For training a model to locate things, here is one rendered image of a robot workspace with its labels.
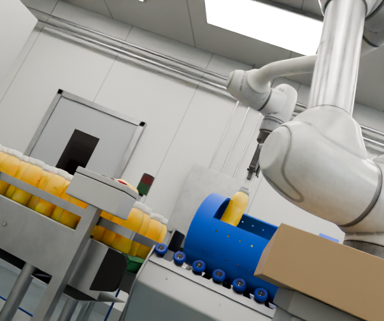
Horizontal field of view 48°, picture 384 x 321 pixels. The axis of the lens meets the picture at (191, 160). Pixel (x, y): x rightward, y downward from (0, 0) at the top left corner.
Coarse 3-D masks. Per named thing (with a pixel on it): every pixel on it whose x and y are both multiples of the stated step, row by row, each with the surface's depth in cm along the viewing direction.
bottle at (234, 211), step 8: (240, 192) 159; (232, 200) 158; (240, 200) 157; (248, 200) 160; (232, 208) 157; (240, 208) 157; (224, 216) 157; (232, 216) 156; (240, 216) 157; (232, 224) 156
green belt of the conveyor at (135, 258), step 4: (4, 196) 164; (12, 200) 162; (56, 220) 158; (72, 228) 155; (96, 240) 148; (104, 244) 147; (128, 256) 144; (132, 256) 149; (136, 256) 162; (128, 260) 143; (132, 260) 145; (136, 260) 149; (140, 260) 153; (144, 260) 158; (128, 264) 142; (132, 264) 145; (136, 264) 148; (128, 268) 143; (132, 268) 146; (136, 268) 149; (128, 272) 146; (132, 272) 148; (136, 272) 152
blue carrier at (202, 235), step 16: (208, 208) 149; (224, 208) 169; (192, 224) 147; (208, 224) 146; (224, 224) 145; (240, 224) 168; (256, 224) 165; (272, 224) 162; (192, 240) 147; (208, 240) 144; (224, 240) 143; (256, 240) 140; (336, 240) 142; (192, 256) 148; (208, 256) 145; (224, 256) 142; (240, 256) 140; (256, 256) 139; (208, 272) 150; (240, 272) 141; (256, 288) 141; (272, 288) 138
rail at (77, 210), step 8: (0, 176) 165; (8, 176) 164; (16, 184) 162; (24, 184) 161; (32, 192) 159; (40, 192) 158; (48, 200) 157; (56, 200) 156; (64, 200) 155; (64, 208) 154; (72, 208) 153; (80, 208) 152; (80, 216) 151; (104, 224) 148; (112, 224) 147; (120, 232) 146; (128, 232) 145
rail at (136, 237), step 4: (136, 232) 146; (132, 236) 145; (136, 236) 147; (140, 236) 150; (144, 236) 153; (132, 240) 145; (136, 240) 148; (140, 240) 151; (144, 240) 154; (148, 240) 157; (152, 240) 161; (144, 244) 155; (148, 244) 159; (152, 244) 162; (156, 244) 166
